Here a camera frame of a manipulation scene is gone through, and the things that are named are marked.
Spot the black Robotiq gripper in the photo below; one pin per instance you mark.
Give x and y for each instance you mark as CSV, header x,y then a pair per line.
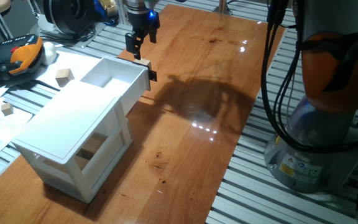
x,y
141,20

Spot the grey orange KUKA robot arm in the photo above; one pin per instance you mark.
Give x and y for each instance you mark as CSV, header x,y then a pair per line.
x,y
315,130

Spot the white two-drawer cabinet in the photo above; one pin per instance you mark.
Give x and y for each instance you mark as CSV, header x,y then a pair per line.
x,y
64,121

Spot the person's bare hand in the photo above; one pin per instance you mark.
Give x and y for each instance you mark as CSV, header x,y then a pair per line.
x,y
2,4

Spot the large pale wooden cube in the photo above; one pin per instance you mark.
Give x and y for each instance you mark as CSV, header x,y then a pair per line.
x,y
145,63

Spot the gold foil object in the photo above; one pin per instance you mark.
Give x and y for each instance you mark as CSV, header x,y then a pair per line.
x,y
109,7

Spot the blue cloth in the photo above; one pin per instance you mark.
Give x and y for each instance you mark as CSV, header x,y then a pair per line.
x,y
98,12

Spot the white paper sheet under cubes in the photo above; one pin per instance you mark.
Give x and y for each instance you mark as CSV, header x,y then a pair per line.
x,y
82,62

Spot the black round reel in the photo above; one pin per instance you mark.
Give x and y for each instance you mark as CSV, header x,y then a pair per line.
x,y
68,15

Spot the medium wooden cube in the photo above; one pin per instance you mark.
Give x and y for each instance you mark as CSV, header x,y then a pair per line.
x,y
64,77

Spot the white rounded mouse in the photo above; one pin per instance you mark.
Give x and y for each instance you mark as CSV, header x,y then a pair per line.
x,y
49,53

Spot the orange black teach pendant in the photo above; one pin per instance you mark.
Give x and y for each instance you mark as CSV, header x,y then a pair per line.
x,y
11,59

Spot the glossy brown wooden board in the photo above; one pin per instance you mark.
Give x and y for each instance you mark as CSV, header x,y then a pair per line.
x,y
182,174

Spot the small wooden cube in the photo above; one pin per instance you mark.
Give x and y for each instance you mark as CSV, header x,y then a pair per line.
x,y
7,109

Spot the aluminium frame post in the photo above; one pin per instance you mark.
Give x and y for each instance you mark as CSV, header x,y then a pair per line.
x,y
222,6
121,12

